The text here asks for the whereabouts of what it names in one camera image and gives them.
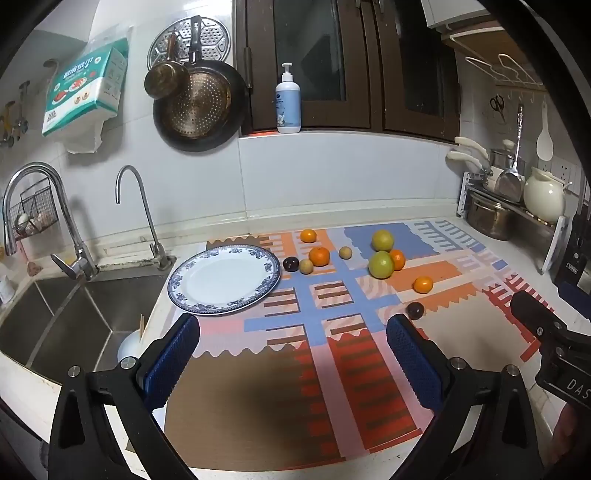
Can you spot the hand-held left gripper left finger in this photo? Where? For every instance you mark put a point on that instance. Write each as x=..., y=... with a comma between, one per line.
x=171, y=364

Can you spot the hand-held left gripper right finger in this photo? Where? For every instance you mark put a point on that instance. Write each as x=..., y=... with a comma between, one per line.
x=413, y=364

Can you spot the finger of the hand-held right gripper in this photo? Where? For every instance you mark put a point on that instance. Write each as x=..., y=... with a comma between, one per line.
x=531, y=311

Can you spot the dark purple plum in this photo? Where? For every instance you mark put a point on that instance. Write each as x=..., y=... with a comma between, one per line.
x=290, y=263
x=415, y=310

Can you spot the orange mandarin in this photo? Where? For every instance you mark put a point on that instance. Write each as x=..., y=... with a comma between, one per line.
x=319, y=256
x=308, y=236
x=398, y=259
x=423, y=284

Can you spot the blue patterned white plate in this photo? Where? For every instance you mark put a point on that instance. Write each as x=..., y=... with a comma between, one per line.
x=224, y=280

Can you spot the green round fruit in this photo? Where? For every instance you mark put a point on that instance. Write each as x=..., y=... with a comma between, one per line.
x=381, y=265

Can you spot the yellow-green round fruit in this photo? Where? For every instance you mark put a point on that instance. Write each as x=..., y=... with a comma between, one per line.
x=383, y=240

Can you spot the small tan round fruit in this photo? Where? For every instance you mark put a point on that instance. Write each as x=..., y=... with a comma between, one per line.
x=345, y=252
x=306, y=266

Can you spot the person's right hand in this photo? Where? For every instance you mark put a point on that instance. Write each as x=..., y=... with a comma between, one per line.
x=569, y=436

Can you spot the white bowl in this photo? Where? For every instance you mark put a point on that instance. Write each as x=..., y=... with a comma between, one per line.
x=129, y=346

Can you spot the wooden chopsticks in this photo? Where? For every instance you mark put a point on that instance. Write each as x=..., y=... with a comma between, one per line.
x=141, y=325

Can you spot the colourful patterned mat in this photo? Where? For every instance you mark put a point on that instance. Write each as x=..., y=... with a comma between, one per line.
x=351, y=369

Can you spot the white metal dish rack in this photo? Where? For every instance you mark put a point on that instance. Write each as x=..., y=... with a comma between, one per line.
x=554, y=249

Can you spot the steel cooking pot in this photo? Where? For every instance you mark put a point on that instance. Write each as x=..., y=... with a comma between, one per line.
x=489, y=217

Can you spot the stainless steel sink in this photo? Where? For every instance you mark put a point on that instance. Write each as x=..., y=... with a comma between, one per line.
x=69, y=314

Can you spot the cream ceramic jug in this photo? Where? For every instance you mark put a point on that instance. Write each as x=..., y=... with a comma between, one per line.
x=545, y=194

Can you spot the metal spatula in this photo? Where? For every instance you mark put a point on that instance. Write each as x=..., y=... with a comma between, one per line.
x=510, y=184

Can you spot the thin chrome gooseneck faucet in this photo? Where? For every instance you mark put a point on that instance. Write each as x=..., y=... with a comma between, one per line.
x=147, y=217

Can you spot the large chrome kitchen faucet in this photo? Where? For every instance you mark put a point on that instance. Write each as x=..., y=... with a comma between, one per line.
x=76, y=244

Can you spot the lidded stainless pot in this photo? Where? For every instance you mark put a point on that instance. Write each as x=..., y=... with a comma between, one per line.
x=498, y=159

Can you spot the white rice paddle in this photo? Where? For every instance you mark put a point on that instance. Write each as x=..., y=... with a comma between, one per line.
x=545, y=138

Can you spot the black scissors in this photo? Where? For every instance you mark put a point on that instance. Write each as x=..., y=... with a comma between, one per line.
x=497, y=105

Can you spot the black frying pan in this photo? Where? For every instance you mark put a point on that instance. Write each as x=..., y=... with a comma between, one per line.
x=198, y=110

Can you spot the small copper saucepan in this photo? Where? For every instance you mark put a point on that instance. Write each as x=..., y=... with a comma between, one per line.
x=166, y=81

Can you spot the white pump bottle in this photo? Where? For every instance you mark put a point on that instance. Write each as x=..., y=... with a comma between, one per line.
x=288, y=104

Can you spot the bagged paper towel package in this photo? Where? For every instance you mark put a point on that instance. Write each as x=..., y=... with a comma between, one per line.
x=85, y=87

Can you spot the round metal steamer rack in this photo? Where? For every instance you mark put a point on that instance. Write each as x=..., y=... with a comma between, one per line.
x=213, y=37

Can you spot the white wall outlet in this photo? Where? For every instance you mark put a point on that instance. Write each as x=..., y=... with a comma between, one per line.
x=567, y=171

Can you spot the wooden wall shelf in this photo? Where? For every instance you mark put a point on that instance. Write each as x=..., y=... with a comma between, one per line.
x=480, y=44

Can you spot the dark brown window frame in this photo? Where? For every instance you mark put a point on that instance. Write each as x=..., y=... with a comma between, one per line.
x=369, y=69

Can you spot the metal wall hook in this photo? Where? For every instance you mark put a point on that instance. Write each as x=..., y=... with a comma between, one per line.
x=23, y=108
x=7, y=122

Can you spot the white wall cabinet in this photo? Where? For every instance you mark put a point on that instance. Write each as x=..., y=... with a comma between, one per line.
x=450, y=13

